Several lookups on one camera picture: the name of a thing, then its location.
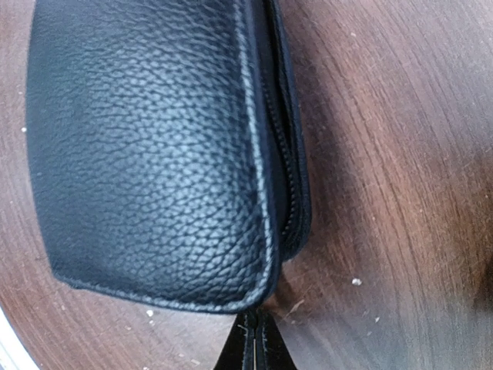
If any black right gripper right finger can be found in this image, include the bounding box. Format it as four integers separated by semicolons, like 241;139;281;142
254;310;297;370

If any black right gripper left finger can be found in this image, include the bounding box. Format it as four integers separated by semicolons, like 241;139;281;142
213;311;257;370

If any black tool case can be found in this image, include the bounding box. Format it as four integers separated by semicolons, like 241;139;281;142
26;1;311;314

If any front aluminium rail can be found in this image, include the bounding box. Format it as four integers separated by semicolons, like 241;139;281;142
1;311;31;369

